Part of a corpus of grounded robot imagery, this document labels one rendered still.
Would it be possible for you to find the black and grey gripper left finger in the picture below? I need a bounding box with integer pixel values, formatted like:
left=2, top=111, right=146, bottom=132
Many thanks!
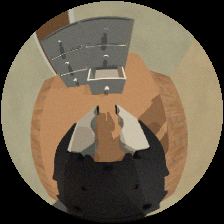
left=52, top=106, right=99, bottom=181

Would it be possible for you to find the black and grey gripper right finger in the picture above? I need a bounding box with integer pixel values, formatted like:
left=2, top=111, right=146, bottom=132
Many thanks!
left=115, top=104, right=169, bottom=177

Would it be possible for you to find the white chest of drawers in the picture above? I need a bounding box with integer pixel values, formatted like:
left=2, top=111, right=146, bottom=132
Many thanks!
left=41, top=16, right=134, bottom=88

